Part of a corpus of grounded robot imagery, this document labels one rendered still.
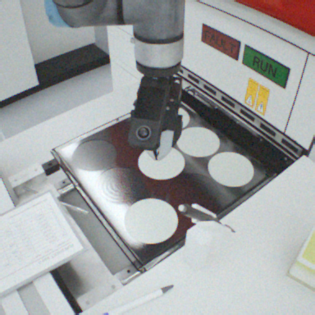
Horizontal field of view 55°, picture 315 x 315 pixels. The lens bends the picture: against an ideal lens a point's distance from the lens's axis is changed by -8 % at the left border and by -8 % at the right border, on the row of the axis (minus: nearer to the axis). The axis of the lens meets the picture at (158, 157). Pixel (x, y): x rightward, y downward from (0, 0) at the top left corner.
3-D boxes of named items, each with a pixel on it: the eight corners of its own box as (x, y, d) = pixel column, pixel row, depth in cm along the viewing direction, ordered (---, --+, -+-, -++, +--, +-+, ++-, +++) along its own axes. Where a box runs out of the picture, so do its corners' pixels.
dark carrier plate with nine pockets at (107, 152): (172, 98, 89) (172, 97, 88) (270, 174, 70) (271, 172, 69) (57, 152, 74) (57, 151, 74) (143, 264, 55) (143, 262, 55)
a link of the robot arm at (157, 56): (180, 47, 43) (123, 43, 44) (180, 75, 47) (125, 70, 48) (186, 25, 49) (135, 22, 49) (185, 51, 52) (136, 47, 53)
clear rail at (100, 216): (55, 150, 76) (53, 146, 75) (148, 272, 55) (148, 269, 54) (49, 152, 75) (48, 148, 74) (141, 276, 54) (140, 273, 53)
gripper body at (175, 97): (183, 104, 61) (186, 47, 52) (177, 134, 55) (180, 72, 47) (143, 99, 62) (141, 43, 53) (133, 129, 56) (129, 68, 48)
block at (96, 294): (116, 280, 55) (115, 274, 52) (128, 295, 53) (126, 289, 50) (78, 304, 51) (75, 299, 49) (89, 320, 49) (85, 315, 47)
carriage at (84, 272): (43, 176, 75) (40, 168, 73) (129, 301, 55) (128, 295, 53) (14, 192, 72) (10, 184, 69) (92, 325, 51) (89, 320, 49)
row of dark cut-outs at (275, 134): (172, 67, 91) (172, 60, 89) (299, 157, 66) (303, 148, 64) (171, 68, 90) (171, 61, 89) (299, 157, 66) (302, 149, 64)
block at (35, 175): (42, 171, 72) (38, 162, 70) (47, 180, 71) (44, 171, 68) (11, 186, 69) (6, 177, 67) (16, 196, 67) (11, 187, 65)
